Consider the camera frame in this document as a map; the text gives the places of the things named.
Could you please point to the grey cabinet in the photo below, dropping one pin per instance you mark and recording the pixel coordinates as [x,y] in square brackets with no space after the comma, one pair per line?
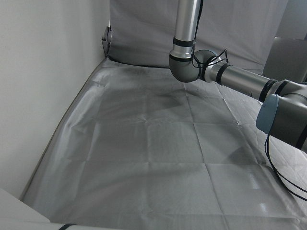
[285,57]

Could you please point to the silver floor cloth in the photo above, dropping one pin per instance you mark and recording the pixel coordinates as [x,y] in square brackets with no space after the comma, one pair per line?
[144,143]

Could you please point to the grey backdrop cloth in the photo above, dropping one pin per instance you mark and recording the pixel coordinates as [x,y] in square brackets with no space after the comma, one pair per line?
[144,28]

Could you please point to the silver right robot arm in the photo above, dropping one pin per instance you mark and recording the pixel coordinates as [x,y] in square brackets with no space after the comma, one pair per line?
[239,76]

